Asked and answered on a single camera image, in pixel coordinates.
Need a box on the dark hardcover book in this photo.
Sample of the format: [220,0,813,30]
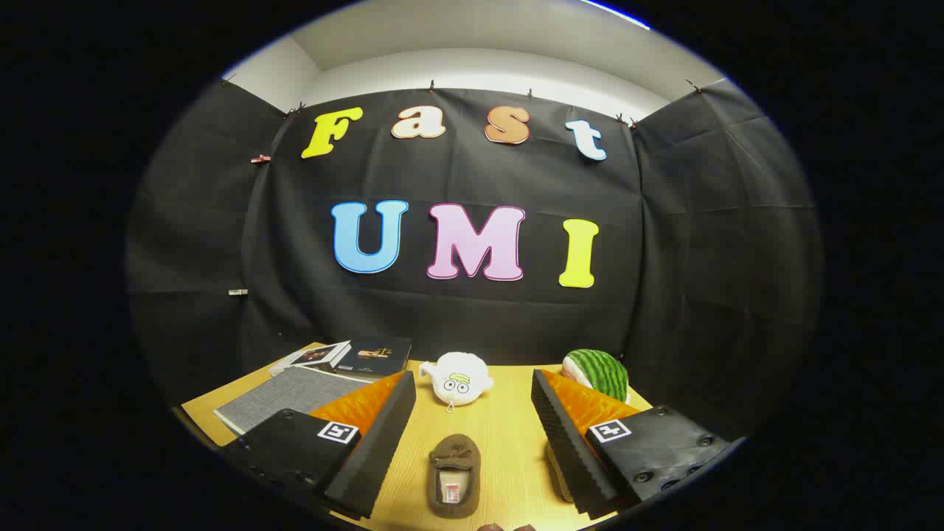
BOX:
[330,337,414,379]

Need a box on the brown fuzzy slipper shoe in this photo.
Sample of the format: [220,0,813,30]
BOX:
[427,434,482,519]
[545,442,574,504]

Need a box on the photo cover book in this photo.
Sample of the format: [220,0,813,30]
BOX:
[268,341,352,377]

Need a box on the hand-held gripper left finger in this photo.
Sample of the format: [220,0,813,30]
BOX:
[220,370,418,521]

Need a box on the black backdrop cloth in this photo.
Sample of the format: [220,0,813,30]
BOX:
[125,77,824,443]

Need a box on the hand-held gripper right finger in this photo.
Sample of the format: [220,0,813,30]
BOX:
[531,369,746,521]

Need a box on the grey fabric storage box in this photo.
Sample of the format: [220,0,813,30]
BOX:
[213,366,378,437]

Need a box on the watermelon slice plush toy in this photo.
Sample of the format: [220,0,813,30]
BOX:
[561,349,630,403]

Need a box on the white plush toy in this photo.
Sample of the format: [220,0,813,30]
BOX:
[418,352,494,413]

